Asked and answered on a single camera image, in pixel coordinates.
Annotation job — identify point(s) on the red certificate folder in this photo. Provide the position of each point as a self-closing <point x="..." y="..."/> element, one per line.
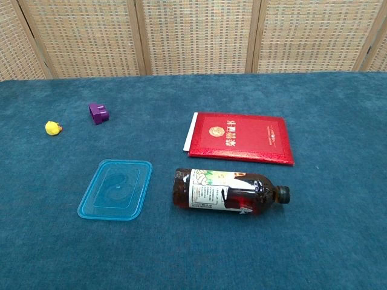
<point x="242" y="139"/>

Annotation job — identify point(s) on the brown tea bottle with label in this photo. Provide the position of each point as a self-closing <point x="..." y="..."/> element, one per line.
<point x="223" y="192"/>

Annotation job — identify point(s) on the blue transparent plastic lid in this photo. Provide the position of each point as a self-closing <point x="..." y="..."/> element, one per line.
<point x="115" y="190"/>

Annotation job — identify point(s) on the blue velvet tablecloth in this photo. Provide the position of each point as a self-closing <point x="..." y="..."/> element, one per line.
<point x="193" y="241"/>

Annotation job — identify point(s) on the purple plastic block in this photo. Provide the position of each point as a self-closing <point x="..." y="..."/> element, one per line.
<point x="98" y="113"/>

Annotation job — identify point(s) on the woven bamboo folding screen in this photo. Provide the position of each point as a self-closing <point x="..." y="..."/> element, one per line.
<point x="193" y="36"/>

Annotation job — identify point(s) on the small yellow rubber duck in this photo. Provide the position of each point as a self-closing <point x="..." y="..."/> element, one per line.
<point x="52" y="128"/>

